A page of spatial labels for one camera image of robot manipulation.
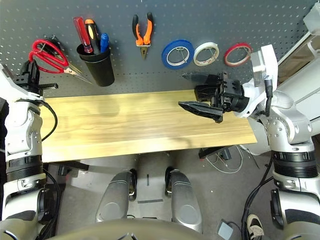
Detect white tape roll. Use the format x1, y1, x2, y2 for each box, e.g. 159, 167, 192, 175
193, 41, 220, 67

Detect silver right robot leg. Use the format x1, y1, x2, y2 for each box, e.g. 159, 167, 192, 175
164, 167, 203, 233

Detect white pegboard frame post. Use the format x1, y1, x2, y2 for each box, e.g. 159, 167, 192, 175
276, 31, 313, 67

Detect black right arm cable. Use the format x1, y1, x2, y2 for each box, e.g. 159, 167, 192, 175
241, 157, 276, 240

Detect silver left robot leg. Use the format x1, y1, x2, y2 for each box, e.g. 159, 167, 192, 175
94, 169, 138, 223

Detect red tape roll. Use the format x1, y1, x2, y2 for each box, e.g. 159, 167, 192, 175
223, 42, 253, 67

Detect red handled screwdriver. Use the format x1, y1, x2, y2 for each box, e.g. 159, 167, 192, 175
73, 16, 94, 54

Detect clear plastic bin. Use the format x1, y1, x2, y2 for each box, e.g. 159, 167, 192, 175
302, 3, 320, 36

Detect black handled scissors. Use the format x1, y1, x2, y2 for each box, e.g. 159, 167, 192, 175
42, 34, 95, 85

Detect metal pegboard hook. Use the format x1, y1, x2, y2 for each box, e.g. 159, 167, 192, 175
174, 46, 191, 63
203, 46, 218, 62

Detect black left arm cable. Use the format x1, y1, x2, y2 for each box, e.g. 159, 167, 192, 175
37, 101, 62, 236

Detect blue tape roll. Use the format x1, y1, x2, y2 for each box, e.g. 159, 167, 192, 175
161, 39, 195, 70

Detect white floor cable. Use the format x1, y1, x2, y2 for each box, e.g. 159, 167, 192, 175
206, 144, 245, 175

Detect black table foot bar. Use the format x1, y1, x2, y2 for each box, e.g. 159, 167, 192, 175
48, 161, 90, 171

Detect grey robot torso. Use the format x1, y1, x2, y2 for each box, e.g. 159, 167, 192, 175
49, 218, 208, 240

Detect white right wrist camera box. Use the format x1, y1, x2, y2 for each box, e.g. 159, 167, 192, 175
234, 44, 279, 118

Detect black plastic cup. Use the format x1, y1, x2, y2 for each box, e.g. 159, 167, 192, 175
76, 43, 116, 88

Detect blue marker pen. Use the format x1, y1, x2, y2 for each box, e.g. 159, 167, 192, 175
99, 33, 110, 54

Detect red handled scissors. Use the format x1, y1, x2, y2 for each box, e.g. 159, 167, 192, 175
28, 39, 85, 76

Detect orange black screwdriver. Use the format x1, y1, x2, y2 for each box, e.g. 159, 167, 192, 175
84, 19, 101, 55

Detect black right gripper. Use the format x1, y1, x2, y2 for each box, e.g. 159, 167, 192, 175
177, 71, 251, 123

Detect dark grey pegboard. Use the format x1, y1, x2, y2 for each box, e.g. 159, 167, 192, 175
0, 0, 313, 97

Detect black white shoe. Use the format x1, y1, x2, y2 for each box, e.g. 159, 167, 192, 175
246, 213, 265, 240

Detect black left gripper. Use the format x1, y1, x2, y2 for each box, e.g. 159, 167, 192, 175
13, 61, 59, 96

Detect silver robot leg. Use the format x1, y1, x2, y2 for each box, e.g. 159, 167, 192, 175
164, 167, 203, 233
94, 169, 138, 223

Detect grey foot pedal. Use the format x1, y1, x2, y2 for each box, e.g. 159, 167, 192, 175
216, 219, 235, 238

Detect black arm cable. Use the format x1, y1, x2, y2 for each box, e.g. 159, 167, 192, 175
37, 101, 62, 236
241, 157, 276, 240

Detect orange black pliers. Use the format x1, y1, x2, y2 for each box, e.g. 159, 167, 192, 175
131, 11, 155, 60

